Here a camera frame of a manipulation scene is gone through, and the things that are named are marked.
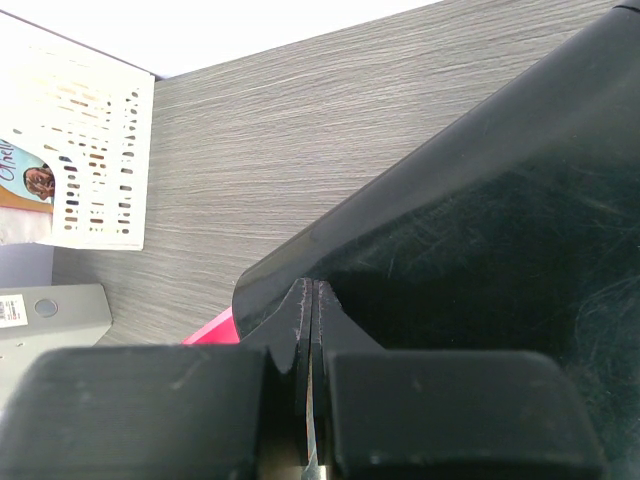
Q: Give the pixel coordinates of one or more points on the Othello book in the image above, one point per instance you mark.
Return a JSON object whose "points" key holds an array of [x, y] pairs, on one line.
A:
{"points": [[27, 182]]}

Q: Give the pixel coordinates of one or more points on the white perforated file organizer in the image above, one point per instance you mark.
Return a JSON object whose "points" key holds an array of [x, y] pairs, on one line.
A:
{"points": [[88, 117]]}

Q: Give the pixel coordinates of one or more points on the black drawer organizer box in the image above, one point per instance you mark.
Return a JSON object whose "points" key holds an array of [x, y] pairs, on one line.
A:
{"points": [[516, 227]]}

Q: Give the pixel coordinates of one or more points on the grey ring binder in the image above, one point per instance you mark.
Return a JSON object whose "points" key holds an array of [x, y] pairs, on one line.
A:
{"points": [[35, 320]]}

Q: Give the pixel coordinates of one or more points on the pink top drawer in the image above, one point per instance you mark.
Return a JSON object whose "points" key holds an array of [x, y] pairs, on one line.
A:
{"points": [[220, 330]]}

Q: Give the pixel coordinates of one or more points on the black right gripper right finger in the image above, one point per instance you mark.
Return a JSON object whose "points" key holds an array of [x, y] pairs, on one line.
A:
{"points": [[441, 414]]}

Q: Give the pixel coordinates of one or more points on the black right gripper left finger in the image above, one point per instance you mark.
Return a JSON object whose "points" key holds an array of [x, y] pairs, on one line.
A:
{"points": [[157, 412]]}

